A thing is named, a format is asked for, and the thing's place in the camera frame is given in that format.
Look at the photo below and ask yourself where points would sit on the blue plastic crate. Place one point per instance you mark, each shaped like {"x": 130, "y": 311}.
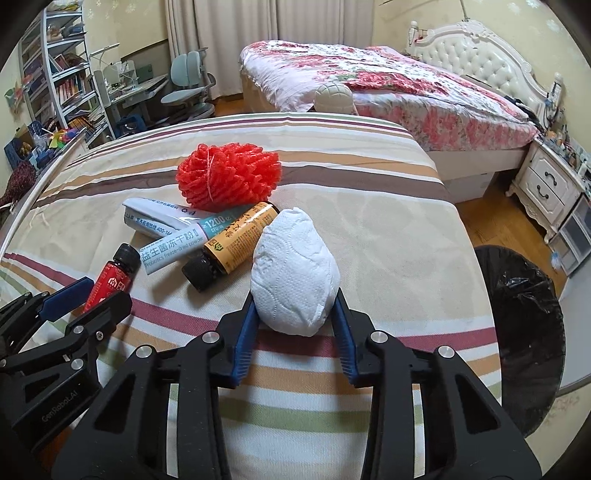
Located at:
{"x": 23, "y": 147}

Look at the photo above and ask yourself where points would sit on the white sliding wardrobe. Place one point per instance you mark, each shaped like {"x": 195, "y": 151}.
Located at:
{"x": 577, "y": 350}

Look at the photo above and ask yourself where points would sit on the thin bent pole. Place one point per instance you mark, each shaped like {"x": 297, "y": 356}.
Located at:
{"x": 463, "y": 11}

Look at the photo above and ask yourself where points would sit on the white under-bed box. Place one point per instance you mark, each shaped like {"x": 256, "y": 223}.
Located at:
{"x": 471, "y": 187}

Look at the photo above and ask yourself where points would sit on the maroon knitted cloth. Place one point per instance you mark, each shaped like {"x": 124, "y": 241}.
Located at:
{"x": 18, "y": 182}

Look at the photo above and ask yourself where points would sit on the clear plastic drawer unit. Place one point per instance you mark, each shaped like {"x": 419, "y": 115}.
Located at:
{"x": 575, "y": 235}

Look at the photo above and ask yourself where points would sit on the blue white powder packet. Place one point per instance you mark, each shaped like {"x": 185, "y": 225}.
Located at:
{"x": 184, "y": 240}

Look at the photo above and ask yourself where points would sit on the clutter of small bottles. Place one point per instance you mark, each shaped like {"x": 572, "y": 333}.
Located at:
{"x": 561, "y": 138}

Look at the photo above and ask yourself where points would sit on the white squeezed tube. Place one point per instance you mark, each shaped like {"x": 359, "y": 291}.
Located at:
{"x": 157, "y": 210}

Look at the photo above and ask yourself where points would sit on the red foam fruit net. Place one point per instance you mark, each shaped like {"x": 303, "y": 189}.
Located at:
{"x": 229, "y": 177}

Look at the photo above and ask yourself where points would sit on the beige curtains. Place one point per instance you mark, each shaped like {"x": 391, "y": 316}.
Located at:
{"x": 277, "y": 41}

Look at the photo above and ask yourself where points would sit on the floral quilt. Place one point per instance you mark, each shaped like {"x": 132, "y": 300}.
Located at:
{"x": 392, "y": 87}

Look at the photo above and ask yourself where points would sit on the bin with black bag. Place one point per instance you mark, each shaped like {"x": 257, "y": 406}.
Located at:
{"x": 521, "y": 332}

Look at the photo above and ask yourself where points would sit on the blue white floor scrap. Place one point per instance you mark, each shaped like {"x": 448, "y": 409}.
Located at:
{"x": 554, "y": 259}

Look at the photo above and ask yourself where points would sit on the white study desk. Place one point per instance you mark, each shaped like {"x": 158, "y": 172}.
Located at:
{"x": 134, "y": 92}

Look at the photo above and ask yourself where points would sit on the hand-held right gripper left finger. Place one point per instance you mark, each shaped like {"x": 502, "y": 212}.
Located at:
{"x": 244, "y": 341}

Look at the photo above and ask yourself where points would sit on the striped tablecloth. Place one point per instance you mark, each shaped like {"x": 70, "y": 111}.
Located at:
{"x": 369, "y": 221}

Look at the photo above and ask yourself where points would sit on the red bottle with black cap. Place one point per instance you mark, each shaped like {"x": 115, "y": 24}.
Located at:
{"x": 111, "y": 277}

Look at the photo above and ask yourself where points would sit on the white bookshelf with books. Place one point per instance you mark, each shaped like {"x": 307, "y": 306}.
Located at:
{"x": 64, "y": 83}

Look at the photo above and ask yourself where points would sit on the black bag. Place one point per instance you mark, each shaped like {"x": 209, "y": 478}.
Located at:
{"x": 524, "y": 110}

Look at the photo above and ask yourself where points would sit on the white nightstand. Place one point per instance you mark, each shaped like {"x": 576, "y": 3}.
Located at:
{"x": 540, "y": 184}

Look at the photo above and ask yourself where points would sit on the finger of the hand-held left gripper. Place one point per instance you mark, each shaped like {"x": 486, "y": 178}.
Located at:
{"x": 64, "y": 295}
{"x": 111, "y": 311}

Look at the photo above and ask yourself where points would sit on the beige ribbed round object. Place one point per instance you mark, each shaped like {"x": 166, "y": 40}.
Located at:
{"x": 334, "y": 97}

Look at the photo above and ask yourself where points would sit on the white paper ball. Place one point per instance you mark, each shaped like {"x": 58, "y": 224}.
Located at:
{"x": 295, "y": 272}

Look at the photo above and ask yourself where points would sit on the white bed with tufted headboard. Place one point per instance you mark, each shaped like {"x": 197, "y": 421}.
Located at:
{"x": 485, "y": 60}

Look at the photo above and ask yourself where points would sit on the gold bottle with black cap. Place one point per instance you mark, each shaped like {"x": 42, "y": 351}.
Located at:
{"x": 240, "y": 235}

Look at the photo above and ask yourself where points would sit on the colourful toys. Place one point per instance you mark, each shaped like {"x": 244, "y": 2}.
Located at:
{"x": 64, "y": 138}

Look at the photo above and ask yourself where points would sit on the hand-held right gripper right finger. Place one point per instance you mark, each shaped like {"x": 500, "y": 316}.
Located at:
{"x": 344, "y": 341}

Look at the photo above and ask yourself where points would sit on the light blue desk chair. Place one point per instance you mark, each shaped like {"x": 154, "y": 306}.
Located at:
{"x": 187, "y": 78}

